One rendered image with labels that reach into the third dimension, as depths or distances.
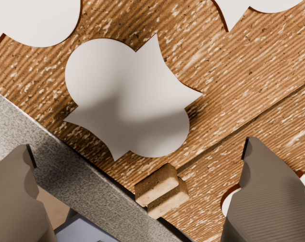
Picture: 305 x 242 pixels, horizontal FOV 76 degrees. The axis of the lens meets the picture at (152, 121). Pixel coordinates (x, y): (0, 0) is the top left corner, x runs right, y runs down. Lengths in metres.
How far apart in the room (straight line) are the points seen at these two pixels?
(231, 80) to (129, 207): 0.24
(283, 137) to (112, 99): 0.21
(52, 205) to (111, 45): 1.78
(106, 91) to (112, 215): 0.22
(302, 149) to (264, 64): 0.13
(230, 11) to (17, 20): 0.17
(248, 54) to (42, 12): 0.18
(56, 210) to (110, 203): 1.62
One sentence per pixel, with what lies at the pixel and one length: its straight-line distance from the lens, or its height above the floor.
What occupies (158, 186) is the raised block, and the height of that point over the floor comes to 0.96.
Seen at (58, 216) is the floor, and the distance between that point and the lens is 1.99.
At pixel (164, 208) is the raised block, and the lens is 0.26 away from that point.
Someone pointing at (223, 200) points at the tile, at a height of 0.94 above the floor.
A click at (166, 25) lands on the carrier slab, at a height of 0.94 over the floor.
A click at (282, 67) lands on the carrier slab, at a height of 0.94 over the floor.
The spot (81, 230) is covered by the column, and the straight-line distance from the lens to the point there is 0.48.
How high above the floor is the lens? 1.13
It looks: 62 degrees down
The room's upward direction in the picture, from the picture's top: 173 degrees clockwise
